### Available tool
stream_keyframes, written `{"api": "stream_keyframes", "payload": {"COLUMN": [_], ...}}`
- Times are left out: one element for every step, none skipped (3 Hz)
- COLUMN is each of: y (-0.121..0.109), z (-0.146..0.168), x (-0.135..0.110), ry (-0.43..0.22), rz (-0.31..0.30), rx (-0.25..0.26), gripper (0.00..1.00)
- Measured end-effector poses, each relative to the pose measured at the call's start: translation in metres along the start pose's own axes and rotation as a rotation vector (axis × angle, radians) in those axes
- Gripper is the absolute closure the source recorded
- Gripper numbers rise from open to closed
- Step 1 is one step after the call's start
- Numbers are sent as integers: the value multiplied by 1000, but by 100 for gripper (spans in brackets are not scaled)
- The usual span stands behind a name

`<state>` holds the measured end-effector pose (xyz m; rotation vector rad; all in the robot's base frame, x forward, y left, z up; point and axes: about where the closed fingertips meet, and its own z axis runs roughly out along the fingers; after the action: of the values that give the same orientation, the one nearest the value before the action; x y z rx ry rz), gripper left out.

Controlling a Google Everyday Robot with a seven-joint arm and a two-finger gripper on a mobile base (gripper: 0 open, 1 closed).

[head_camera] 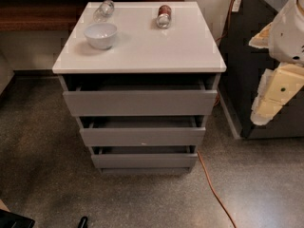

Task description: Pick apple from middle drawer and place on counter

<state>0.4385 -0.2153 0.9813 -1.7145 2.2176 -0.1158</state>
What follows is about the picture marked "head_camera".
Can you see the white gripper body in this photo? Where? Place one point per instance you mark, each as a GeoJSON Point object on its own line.
{"type": "Point", "coordinates": [290, 35]}

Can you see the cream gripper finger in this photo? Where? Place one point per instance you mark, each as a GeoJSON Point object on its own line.
{"type": "Point", "coordinates": [263, 38]}
{"type": "Point", "coordinates": [276, 88]}

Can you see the grey drawer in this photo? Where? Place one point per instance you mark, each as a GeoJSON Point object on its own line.
{"type": "Point", "coordinates": [144, 158]}
{"type": "Point", "coordinates": [141, 131]}
{"type": "Point", "coordinates": [140, 102]}

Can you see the grey top drawer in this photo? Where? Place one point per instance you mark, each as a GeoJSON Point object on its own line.
{"type": "Point", "coordinates": [140, 102]}

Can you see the white drawer cabinet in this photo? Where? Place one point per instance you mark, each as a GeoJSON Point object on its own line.
{"type": "Point", "coordinates": [144, 57]}

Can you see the grey bottom drawer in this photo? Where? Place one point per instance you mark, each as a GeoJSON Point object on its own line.
{"type": "Point", "coordinates": [144, 158]}

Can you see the black cabinet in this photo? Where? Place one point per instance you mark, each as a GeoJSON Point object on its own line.
{"type": "Point", "coordinates": [245, 65]}

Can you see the brown-lidded glass jar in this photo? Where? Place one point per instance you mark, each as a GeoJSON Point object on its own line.
{"type": "Point", "coordinates": [164, 17]}

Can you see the clear glass jar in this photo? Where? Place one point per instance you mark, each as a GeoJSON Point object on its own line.
{"type": "Point", "coordinates": [104, 11]}

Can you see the white ceramic bowl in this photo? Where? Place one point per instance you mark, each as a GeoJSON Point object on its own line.
{"type": "Point", "coordinates": [101, 35]}

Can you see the small black floor object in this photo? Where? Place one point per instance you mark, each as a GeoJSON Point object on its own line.
{"type": "Point", "coordinates": [83, 222]}

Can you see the dark wooden shelf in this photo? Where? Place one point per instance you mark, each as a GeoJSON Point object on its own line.
{"type": "Point", "coordinates": [33, 15]}

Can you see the black object bottom left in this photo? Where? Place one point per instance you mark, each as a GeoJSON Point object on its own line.
{"type": "Point", "coordinates": [10, 220]}

